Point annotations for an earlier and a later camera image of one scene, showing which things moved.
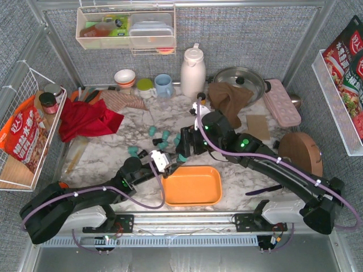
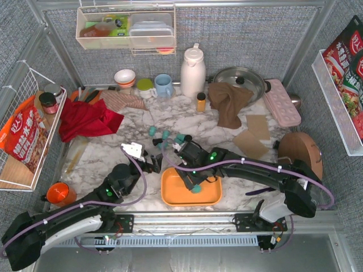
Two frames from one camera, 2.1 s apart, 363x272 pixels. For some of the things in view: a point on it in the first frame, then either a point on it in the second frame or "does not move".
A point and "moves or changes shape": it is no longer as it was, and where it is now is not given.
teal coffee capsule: [176, 140] does not move
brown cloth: [228, 100] does not move
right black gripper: [186, 142] → [186, 175]
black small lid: [276, 144] does not move
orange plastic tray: [189, 186] does not move
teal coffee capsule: [182, 158] moves or changes shape
